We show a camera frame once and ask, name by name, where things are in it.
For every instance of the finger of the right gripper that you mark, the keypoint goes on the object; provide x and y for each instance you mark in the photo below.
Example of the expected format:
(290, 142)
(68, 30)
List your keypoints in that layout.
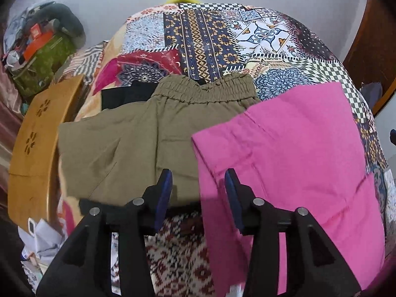
(393, 136)

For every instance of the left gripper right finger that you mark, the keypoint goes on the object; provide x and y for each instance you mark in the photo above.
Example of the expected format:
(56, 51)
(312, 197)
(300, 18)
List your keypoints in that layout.
(315, 267)

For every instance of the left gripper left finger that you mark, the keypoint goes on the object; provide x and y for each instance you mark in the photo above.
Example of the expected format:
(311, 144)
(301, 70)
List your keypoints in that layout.
(82, 267)

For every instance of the pink pants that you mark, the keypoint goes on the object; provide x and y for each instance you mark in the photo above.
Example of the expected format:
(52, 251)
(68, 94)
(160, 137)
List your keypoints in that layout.
(301, 148)

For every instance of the pile of white papers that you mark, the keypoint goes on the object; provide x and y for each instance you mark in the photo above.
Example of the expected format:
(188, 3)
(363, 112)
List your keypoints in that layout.
(41, 244)

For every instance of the wooden door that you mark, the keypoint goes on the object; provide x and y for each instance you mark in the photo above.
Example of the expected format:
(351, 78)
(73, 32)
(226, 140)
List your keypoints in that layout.
(371, 57)

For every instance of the olive green shorts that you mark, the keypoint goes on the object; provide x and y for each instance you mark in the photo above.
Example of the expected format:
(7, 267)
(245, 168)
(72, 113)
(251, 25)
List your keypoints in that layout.
(112, 157)

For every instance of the wooden lap desk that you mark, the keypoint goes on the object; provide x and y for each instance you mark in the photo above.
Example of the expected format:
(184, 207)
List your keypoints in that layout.
(33, 177)

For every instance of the patchwork patterned bedspread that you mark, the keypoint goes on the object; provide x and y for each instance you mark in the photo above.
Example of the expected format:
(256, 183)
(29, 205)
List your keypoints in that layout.
(205, 40)

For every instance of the black folded garment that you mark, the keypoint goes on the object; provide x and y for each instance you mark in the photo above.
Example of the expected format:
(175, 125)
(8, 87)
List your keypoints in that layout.
(138, 93)

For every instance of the green storage bin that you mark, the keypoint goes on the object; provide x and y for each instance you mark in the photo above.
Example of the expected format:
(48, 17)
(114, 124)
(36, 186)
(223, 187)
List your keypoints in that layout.
(36, 74)

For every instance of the orange box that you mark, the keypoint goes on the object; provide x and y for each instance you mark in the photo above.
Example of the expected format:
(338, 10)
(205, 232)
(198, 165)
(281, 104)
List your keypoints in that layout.
(36, 44)

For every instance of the grey neck pillow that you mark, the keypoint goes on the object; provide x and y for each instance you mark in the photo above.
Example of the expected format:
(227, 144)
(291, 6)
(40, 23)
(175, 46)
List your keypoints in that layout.
(63, 20)

